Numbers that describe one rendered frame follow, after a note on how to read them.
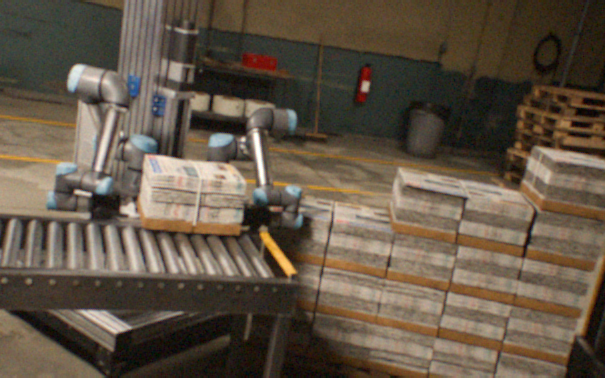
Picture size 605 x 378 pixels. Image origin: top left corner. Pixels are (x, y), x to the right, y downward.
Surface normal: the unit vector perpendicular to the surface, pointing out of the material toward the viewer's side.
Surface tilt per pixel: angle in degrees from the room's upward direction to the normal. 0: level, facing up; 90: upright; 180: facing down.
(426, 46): 90
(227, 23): 90
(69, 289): 90
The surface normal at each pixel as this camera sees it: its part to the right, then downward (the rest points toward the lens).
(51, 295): 0.30, 0.29
